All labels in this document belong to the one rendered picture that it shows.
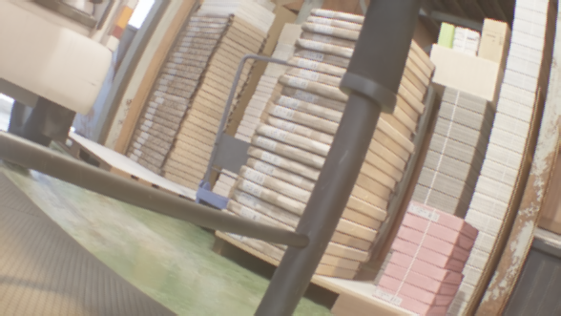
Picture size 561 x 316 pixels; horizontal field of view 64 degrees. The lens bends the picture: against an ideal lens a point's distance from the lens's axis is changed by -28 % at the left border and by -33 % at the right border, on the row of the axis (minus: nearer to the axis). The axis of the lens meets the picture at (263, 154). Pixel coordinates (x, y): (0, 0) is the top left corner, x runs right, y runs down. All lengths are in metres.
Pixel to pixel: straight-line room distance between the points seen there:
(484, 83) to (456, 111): 0.22
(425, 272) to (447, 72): 1.03
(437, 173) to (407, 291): 0.66
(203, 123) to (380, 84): 3.69
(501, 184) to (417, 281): 0.62
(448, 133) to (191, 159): 2.10
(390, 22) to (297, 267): 0.18
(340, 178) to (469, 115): 2.12
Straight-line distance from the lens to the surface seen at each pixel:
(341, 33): 2.37
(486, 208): 2.35
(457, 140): 2.49
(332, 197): 0.39
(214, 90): 4.06
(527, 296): 1.86
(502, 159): 2.38
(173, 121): 4.02
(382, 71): 0.39
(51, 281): 0.41
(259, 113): 4.15
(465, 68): 2.61
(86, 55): 1.87
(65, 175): 0.21
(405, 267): 2.05
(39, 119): 2.14
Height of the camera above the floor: 0.34
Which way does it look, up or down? 2 degrees up
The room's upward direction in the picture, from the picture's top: 23 degrees clockwise
